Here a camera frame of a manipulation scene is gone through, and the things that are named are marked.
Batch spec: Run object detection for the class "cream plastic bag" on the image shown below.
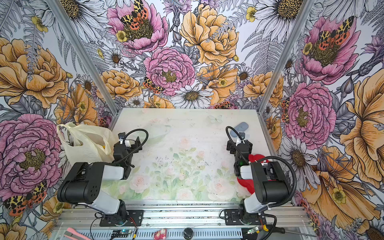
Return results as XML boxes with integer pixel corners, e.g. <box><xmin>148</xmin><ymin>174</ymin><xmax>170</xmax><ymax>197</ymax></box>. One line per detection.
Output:
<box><xmin>57</xmin><ymin>123</ymin><xmax>119</xmax><ymax>166</ymax></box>

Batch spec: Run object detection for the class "grey-blue oval case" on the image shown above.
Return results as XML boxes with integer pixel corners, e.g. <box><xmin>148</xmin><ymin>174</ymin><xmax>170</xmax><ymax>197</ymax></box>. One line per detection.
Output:
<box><xmin>230</xmin><ymin>122</ymin><xmax>249</xmax><ymax>138</ymax></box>

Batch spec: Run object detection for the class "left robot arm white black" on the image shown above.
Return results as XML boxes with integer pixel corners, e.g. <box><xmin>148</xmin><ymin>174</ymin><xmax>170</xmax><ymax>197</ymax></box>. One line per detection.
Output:
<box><xmin>57</xmin><ymin>129</ymin><xmax>149</xmax><ymax>227</ymax></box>

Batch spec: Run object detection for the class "red flower-shaped plate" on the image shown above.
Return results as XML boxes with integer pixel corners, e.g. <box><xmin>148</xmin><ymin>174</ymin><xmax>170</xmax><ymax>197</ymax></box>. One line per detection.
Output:
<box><xmin>237</xmin><ymin>154</ymin><xmax>265</xmax><ymax>195</ymax></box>

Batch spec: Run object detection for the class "pink white small object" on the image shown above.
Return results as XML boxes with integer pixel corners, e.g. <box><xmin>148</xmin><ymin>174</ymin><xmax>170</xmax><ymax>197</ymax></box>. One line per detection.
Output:
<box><xmin>154</xmin><ymin>229</ymin><xmax>167</xmax><ymax>240</ymax></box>

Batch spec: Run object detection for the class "left aluminium corner post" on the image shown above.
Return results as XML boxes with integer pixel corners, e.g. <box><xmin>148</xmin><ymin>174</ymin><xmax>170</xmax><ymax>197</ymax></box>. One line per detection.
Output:
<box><xmin>47</xmin><ymin>1</ymin><xmax>120</xmax><ymax>116</ymax></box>

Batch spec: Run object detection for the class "pink tool handle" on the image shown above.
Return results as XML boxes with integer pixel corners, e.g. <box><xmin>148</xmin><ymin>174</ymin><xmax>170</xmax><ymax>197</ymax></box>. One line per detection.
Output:
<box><xmin>64</xmin><ymin>228</ymin><xmax>91</xmax><ymax>240</ymax></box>

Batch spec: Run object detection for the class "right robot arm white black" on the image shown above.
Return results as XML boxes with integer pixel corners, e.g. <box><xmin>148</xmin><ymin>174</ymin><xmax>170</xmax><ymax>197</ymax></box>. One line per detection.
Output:
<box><xmin>225</xmin><ymin>140</ymin><xmax>292</xmax><ymax>225</ymax></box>

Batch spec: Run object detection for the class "right aluminium corner post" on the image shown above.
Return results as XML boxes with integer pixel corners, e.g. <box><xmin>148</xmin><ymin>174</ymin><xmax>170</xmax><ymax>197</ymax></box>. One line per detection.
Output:
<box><xmin>258</xmin><ymin>0</ymin><xmax>315</xmax><ymax>115</ymax></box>

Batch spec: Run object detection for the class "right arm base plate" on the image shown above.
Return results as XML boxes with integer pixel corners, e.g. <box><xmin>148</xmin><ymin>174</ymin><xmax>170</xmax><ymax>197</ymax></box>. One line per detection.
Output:
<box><xmin>220</xmin><ymin>209</ymin><xmax>267</xmax><ymax>226</ymax></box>

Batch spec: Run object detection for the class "aluminium rail frame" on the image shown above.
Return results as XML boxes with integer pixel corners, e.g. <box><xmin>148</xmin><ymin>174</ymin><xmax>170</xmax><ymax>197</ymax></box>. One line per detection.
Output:
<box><xmin>51</xmin><ymin>200</ymin><xmax>317</xmax><ymax>240</ymax></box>

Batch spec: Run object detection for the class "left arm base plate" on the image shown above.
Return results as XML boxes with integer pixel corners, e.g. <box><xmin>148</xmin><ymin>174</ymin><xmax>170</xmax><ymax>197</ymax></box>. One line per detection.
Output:
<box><xmin>100</xmin><ymin>210</ymin><xmax>144</xmax><ymax>227</ymax></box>

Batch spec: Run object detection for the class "black round knob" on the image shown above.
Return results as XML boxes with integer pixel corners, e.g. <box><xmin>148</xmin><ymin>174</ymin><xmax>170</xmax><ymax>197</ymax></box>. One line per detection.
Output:
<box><xmin>183</xmin><ymin>228</ymin><xmax>194</xmax><ymax>240</ymax></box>

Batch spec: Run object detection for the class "aluminium corner post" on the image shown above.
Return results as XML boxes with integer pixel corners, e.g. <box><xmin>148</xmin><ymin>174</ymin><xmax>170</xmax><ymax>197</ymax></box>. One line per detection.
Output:
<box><xmin>47</xmin><ymin>1</ymin><xmax>120</xmax><ymax>116</ymax></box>
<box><xmin>258</xmin><ymin>0</ymin><xmax>315</xmax><ymax>115</ymax></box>

